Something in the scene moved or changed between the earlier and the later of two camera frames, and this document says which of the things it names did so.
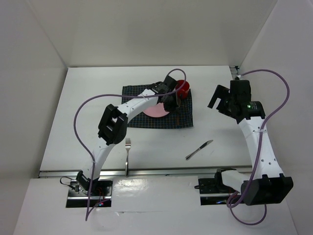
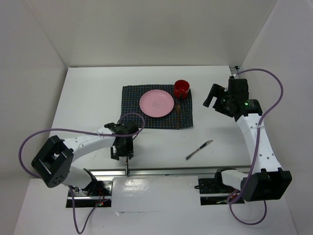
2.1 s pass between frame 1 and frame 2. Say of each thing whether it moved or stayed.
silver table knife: stayed
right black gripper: stayed
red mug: stayed
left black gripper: moved
